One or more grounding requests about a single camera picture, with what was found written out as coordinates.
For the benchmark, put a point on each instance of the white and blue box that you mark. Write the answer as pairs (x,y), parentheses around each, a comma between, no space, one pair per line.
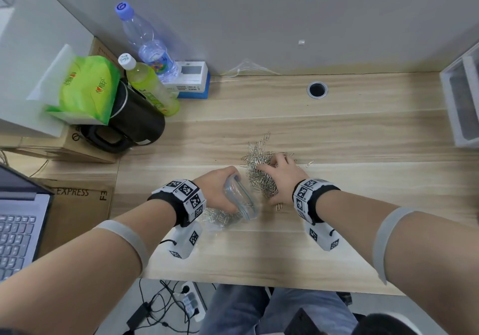
(194,80)

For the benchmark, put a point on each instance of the brown printed carton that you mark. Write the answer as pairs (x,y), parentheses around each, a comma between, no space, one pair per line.
(101,52)

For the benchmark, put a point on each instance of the clear water bottle purple cap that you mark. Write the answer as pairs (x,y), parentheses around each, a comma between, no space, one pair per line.
(147,43)

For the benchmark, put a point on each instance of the person's left forearm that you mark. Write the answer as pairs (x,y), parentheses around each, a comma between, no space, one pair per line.
(75,278)

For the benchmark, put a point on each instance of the person's left hand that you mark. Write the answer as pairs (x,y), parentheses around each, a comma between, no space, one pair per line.
(213,190)

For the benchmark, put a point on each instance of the crumpled clear plastic wrap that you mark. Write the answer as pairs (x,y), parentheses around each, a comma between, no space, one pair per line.
(250,68)

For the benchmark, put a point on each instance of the black power adapter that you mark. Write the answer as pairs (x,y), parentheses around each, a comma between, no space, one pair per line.
(138,316)

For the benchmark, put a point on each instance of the large white cabinet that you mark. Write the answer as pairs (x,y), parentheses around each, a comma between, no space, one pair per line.
(41,47)

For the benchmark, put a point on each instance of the brown cardboard box black print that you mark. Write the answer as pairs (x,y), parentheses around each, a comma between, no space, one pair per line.
(82,211)

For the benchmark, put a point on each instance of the white power strip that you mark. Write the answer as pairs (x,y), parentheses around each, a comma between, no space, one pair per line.
(191,303)

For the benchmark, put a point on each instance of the white left wrist camera block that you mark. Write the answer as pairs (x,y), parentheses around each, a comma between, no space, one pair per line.
(185,243)

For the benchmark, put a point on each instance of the light wooden table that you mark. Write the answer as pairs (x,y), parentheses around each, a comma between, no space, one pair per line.
(262,256)

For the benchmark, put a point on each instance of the clear plastic zip bag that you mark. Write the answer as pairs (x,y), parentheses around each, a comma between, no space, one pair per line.
(243,200)

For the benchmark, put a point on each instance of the black left wristband with markers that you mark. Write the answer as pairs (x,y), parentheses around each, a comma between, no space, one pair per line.
(176,200)

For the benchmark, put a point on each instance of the white right wrist camera block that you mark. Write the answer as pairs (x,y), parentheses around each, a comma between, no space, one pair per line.
(322,235)

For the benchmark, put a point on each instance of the grey laptop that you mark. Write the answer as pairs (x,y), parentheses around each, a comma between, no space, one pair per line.
(18,234)

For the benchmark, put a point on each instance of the pile of silver paper clips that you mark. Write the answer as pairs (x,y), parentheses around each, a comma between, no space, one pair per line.
(258,176)
(219,217)

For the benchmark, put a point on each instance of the person's right forearm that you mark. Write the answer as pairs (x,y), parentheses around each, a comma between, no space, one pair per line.
(419,256)

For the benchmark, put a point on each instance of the brown box with circle logo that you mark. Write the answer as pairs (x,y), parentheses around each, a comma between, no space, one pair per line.
(67,148)

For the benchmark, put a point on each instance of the black right wristband with markers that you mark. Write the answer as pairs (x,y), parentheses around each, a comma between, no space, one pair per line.
(310,200)

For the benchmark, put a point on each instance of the white wrist camera block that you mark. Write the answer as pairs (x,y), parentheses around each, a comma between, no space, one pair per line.
(185,243)
(322,235)

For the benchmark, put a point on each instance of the person's right hand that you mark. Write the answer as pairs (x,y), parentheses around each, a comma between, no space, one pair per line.
(288,177)

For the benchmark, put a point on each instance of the green tissue pack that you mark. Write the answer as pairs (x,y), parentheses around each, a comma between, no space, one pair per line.
(86,88)

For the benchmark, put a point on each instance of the white sheet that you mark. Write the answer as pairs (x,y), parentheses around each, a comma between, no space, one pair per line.
(56,76)

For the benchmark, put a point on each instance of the black office chair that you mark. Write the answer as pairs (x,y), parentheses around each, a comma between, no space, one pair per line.
(299,325)

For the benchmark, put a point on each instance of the yellow-green drink bottle white cap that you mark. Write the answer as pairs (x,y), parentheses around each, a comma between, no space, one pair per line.
(149,86)

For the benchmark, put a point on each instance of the black wristband with markers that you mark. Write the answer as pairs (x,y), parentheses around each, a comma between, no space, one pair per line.
(176,200)
(310,200)

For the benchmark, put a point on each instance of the white drawer organizer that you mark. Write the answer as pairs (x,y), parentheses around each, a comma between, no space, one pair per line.
(449,84)

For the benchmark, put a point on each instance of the black kettle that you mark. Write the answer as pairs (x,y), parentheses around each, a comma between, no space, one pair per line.
(138,118)

